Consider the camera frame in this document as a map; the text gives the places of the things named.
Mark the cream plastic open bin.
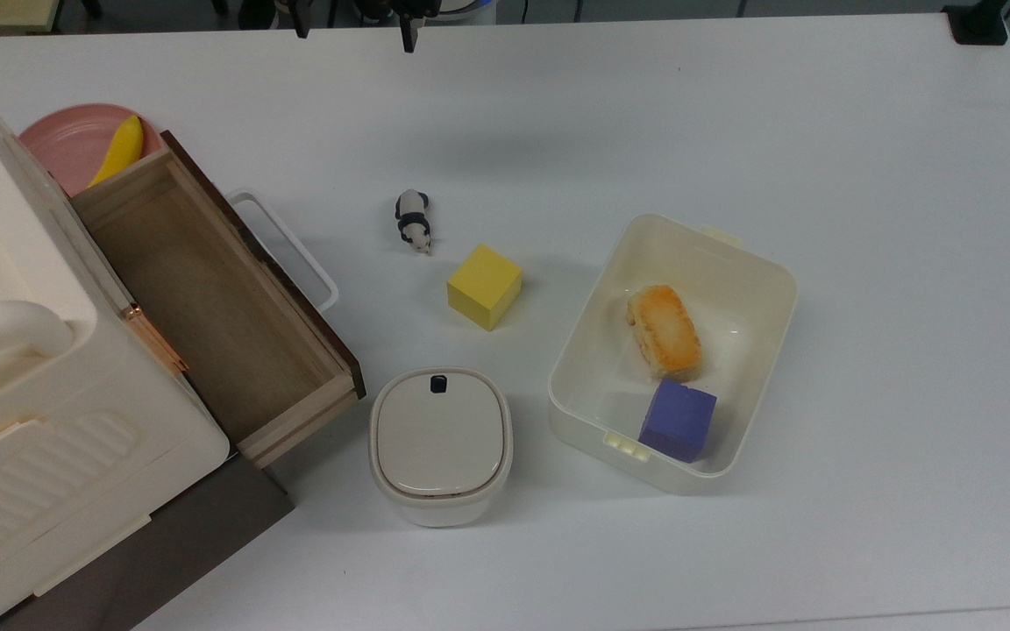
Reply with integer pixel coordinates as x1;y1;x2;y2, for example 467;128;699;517
547;213;799;496

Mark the purple cube block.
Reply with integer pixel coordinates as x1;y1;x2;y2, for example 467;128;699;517
637;378;719;464

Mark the yellow toy banana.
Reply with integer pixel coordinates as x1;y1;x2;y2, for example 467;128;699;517
87;115;145;188

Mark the light wooden drawer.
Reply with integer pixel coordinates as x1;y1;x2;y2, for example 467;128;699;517
69;131;367;470

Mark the yellow cube block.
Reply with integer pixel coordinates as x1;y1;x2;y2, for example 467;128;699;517
446;243;524;332

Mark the pink plate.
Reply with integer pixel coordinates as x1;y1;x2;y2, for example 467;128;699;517
18;103;164;198

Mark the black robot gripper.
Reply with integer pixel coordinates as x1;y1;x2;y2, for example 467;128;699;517
294;0;443;53

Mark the dark wood cabinet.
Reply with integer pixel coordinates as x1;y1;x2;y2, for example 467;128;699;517
0;456;295;631

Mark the toasted bread toy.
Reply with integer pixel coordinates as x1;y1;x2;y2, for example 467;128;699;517
626;283;704;383

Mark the cream lidded round container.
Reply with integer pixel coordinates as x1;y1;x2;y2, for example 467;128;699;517
369;367;515;528

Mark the white drawer handle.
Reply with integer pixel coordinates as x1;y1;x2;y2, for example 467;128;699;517
226;188;340;314

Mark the black table clamp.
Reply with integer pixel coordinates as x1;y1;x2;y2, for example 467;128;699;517
943;0;1010;46

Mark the black and white panda toy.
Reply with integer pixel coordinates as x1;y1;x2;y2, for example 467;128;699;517
394;188;433;256

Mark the copper latch on storage box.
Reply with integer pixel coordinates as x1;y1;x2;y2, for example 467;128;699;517
122;303;189;376

